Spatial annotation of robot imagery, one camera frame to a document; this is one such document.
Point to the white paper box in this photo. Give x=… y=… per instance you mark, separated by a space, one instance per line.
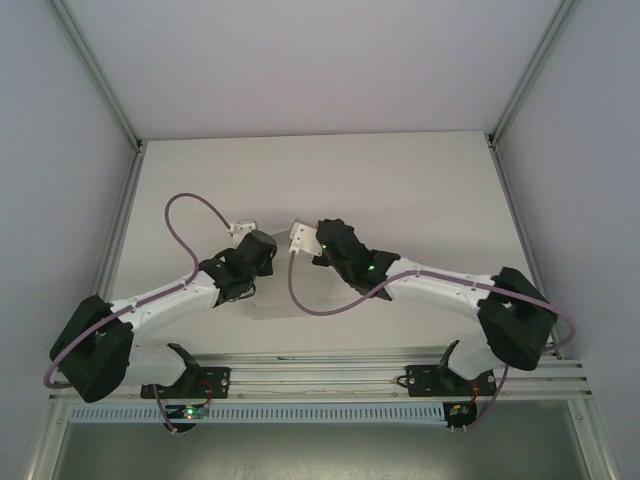
x=280 y=305

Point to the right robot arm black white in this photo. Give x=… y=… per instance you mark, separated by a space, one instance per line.
x=440 y=290

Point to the circuit board with green light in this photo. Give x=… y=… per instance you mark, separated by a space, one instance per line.
x=190 y=412

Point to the small circuit board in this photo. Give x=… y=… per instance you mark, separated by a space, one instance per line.
x=457 y=411

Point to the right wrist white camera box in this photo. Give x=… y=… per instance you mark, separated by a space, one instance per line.
x=305 y=237

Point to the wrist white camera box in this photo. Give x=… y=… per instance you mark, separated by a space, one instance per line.
x=245 y=226
x=305 y=237

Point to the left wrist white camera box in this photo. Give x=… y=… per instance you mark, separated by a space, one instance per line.
x=245 y=226

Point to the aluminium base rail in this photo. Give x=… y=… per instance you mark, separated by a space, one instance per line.
x=320 y=375

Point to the left aluminium table side rail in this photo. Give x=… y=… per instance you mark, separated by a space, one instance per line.
x=128 y=185

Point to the aluminium table side rail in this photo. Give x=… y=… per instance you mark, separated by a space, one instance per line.
x=128 y=185
x=511 y=200

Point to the right aluminium table side rail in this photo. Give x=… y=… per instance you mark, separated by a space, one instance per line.
x=511 y=200

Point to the left aluminium frame post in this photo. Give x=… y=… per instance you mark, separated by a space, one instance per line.
x=95 y=65

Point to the aluminium frame post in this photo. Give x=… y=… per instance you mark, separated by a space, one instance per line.
x=535 y=65
x=95 y=65

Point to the aluminium frame leg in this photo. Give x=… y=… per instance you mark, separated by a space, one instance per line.
x=592 y=440
x=47 y=440

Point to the right aluminium frame post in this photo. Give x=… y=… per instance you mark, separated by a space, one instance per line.
x=535 y=65

